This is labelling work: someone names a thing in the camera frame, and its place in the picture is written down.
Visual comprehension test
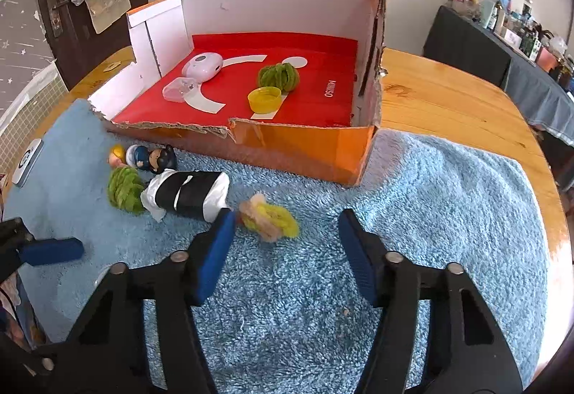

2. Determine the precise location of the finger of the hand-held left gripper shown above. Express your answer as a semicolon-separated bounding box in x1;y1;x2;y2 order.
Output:
17;237;85;267

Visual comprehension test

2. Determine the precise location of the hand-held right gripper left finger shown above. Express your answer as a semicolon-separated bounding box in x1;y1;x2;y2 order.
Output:
33;209;237;394

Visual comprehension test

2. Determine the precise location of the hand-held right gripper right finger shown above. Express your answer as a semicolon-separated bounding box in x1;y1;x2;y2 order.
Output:
338;208;525;394

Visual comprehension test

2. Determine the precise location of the yellow pink yarn ball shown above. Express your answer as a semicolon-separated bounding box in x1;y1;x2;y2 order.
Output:
237;193;299;242

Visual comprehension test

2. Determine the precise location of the black white plush sushi roll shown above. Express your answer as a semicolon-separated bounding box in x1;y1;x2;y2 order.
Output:
140;169;230;223

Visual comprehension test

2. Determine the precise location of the green yarn ball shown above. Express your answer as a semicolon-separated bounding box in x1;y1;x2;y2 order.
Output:
107;166;146;215

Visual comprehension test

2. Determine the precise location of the yellow-haired figurine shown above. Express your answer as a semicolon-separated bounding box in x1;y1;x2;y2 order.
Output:
108;144;128;168

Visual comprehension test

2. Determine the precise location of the dark-haired blue figurine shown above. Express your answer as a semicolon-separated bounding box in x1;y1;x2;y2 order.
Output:
126;145;177;174

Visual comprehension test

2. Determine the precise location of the orange cardboard box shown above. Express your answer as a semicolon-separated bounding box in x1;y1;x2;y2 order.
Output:
87;0;387;187

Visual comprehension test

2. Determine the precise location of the yellow bottle cap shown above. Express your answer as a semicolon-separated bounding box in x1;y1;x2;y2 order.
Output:
248;88;283;113

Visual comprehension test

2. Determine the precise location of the clear plastic capsule lid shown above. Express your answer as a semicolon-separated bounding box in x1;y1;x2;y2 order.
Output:
162;82;187;103

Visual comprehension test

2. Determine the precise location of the green lettuce toy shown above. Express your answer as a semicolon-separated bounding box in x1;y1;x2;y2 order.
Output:
257;62;297;93

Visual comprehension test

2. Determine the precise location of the pink toy camera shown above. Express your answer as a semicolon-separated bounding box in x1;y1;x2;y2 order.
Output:
182;52;224;82

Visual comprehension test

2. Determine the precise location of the white remote device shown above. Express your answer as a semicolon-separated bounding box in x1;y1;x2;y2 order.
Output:
12;138;44;186

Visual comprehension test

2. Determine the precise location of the blue fluffy towel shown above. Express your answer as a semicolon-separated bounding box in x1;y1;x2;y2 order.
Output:
2;98;550;394

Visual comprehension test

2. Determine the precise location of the cloth covered side table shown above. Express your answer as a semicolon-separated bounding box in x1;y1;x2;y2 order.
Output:
424;5;574;139

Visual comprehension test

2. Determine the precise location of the cluttered side table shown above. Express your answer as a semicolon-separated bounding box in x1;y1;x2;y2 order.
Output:
475;0;574;85

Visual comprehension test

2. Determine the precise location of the metal door handle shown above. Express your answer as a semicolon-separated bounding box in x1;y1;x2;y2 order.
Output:
46;0;68;37

